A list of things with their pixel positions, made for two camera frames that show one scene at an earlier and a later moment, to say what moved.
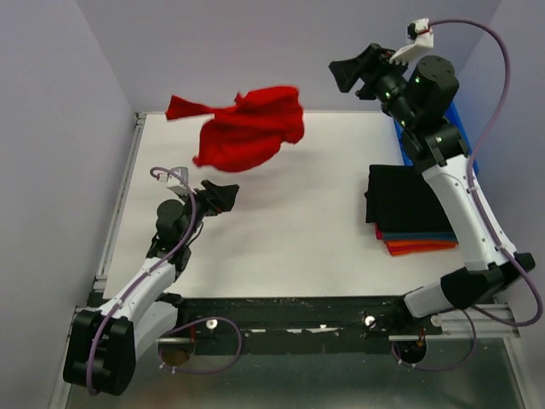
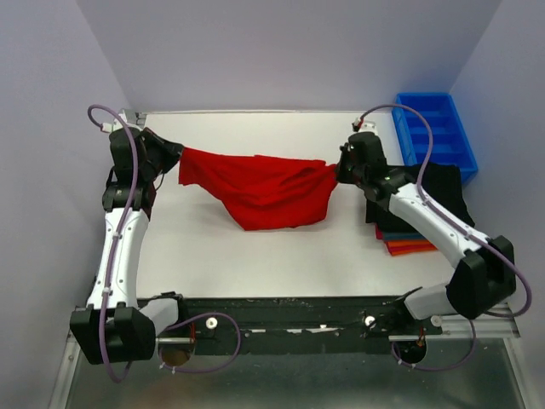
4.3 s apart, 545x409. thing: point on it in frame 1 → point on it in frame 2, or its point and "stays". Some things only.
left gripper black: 222,196 → 171,150
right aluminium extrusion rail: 456,326 stays
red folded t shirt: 379,233 stays
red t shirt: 243,135 → 262,192
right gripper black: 376,63 → 341,175
